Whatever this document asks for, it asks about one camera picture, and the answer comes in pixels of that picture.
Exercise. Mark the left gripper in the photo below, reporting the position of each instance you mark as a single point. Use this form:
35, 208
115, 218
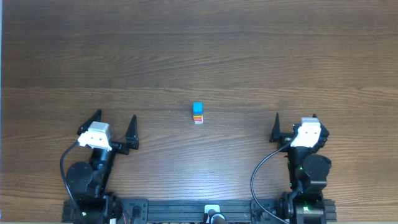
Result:
121, 147

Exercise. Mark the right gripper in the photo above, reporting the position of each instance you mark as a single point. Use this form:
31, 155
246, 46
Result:
284, 138

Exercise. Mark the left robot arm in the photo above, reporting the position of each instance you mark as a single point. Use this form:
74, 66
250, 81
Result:
81, 180

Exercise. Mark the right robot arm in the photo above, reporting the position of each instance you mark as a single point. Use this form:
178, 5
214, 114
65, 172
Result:
314, 171

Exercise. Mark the blue cube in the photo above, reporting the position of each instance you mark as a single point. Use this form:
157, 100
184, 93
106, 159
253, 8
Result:
197, 107

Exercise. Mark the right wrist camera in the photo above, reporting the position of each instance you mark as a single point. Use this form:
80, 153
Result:
306, 132

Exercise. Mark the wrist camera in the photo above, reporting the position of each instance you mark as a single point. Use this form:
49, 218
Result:
306, 132
94, 135

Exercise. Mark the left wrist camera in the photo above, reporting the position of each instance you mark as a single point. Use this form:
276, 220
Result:
94, 135

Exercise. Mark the mounting rail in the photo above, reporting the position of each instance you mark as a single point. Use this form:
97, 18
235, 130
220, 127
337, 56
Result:
180, 211

